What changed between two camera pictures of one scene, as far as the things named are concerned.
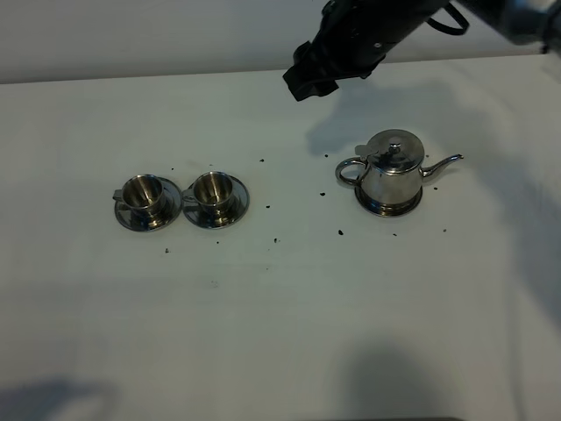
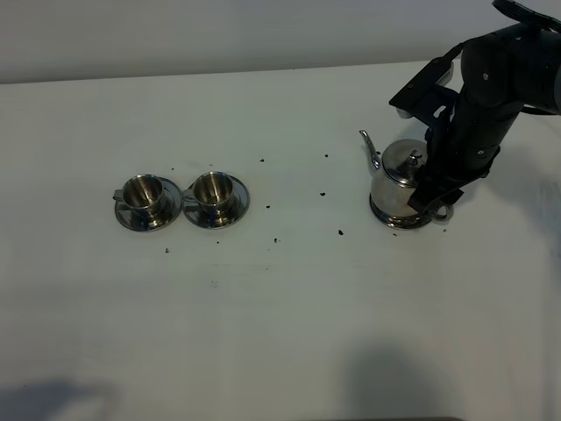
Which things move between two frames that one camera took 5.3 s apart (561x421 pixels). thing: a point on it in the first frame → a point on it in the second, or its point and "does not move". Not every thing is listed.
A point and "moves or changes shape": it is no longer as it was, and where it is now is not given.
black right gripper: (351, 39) → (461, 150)
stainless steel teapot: (388, 172) moves or changes shape
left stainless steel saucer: (167, 211) does not move
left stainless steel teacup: (144, 195) does not move
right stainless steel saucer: (211, 219) does not move
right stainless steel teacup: (212, 191) does not move
